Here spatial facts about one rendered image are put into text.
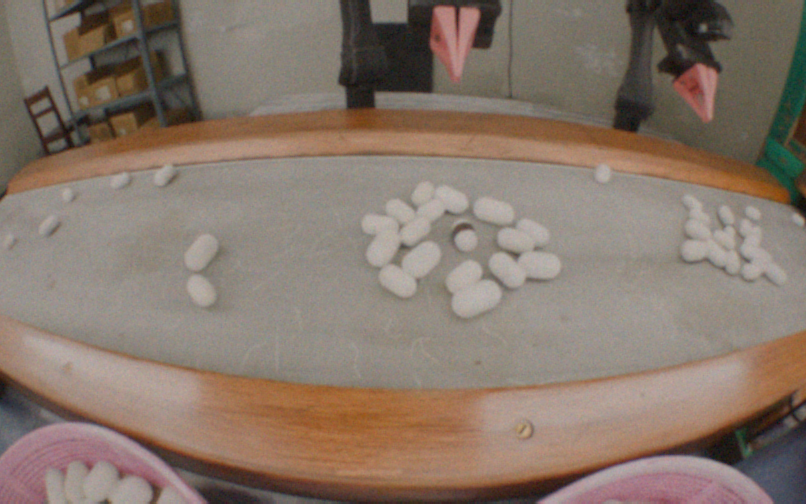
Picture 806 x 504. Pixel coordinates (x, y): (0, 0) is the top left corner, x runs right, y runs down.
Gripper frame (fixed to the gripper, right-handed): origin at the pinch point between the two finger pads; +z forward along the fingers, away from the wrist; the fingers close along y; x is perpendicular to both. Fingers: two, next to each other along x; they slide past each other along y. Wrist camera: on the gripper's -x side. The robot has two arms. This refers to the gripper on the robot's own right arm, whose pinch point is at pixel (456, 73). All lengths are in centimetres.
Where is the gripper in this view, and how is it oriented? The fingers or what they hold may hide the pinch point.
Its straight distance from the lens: 36.4
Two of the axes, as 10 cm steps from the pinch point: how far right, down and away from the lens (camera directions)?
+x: 0.0, 1.1, 9.9
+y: 10.0, 0.2, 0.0
